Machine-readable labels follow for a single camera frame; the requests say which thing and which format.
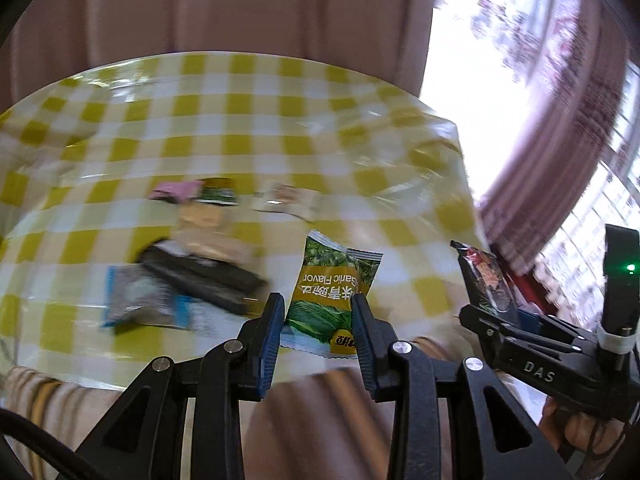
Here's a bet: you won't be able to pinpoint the beige snack packet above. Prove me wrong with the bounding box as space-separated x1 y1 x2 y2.
172 202 251 263

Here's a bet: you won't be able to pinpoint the person's right hand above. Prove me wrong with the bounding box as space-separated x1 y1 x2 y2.
540 395 632 477

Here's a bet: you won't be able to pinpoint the brown pleated curtain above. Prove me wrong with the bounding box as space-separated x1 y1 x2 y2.
0 0 441 106

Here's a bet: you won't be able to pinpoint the white nut snack packet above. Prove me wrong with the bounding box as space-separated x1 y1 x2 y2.
252 184 321 223

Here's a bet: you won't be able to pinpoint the black gold-edged snack packet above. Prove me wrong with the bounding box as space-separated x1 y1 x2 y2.
136 242 268 317

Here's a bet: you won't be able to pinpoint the pink embroidered curtain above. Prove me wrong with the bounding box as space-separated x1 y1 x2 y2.
475 0 636 281

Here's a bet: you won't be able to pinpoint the red and black snack packet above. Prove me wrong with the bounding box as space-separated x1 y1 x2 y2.
450 240 518 318

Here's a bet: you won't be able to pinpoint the dark green snack packet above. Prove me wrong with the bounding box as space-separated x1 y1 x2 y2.
195 187 238 208

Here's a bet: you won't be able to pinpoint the small pink snack packet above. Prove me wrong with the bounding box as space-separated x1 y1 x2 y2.
151 182 201 206

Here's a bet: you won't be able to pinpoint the yellow checked plastic tablecloth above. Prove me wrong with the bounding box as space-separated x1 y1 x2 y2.
0 51 488 391

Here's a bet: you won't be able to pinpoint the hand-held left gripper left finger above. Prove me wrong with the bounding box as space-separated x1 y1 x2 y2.
75 292 286 480

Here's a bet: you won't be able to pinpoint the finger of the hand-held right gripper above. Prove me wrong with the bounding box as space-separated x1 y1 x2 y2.
516 309 596 348
459 305 596 367

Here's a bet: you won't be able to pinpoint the small seed packet blue edges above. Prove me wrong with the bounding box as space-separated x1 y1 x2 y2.
102 265 193 333

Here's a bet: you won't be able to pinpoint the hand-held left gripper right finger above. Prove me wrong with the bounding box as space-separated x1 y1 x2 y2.
349 294 573 480

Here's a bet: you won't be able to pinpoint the green pea snack packet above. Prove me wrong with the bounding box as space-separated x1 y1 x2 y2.
279 230 385 358

